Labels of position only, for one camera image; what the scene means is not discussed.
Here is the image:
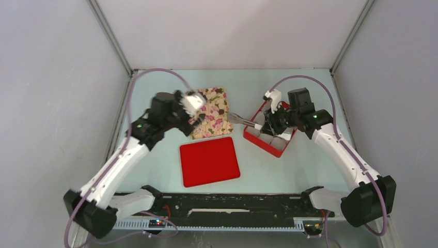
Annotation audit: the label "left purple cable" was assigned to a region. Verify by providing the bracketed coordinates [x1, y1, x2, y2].
[63, 68, 196, 248]

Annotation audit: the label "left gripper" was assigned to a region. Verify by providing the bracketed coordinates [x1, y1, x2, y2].
[162, 90, 204, 136]

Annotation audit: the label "floral tray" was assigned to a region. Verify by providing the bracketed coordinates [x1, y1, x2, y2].
[189, 87, 233, 140]

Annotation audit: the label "red box lid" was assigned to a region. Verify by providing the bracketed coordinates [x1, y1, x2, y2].
[179, 137, 241, 188]

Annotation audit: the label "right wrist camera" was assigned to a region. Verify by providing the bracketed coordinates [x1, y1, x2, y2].
[263, 89, 282, 114]

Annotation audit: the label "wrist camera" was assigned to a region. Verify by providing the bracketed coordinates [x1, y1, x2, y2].
[263, 89, 282, 114]
[180, 91, 207, 117]

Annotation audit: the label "metal tongs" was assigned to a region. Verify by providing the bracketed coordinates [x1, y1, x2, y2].
[227, 112, 263, 131]

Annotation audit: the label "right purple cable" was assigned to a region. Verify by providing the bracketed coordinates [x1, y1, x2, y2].
[268, 75, 389, 248]

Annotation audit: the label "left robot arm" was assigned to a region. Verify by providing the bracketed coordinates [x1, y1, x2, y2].
[64, 90, 207, 239]

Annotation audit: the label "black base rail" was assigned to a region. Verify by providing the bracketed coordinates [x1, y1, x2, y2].
[131, 193, 336, 228]

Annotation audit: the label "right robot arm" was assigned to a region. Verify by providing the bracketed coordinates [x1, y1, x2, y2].
[263, 88, 396, 227]

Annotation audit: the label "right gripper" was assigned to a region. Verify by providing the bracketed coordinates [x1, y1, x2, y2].
[260, 103, 300, 136]

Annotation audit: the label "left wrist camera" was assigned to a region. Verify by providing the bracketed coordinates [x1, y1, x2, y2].
[180, 91, 207, 117]

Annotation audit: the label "purple cable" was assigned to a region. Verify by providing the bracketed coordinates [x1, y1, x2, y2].
[63, 68, 196, 248]
[268, 75, 389, 248]

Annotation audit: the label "red chocolate box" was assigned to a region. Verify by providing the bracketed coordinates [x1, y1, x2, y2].
[243, 101, 296, 158]

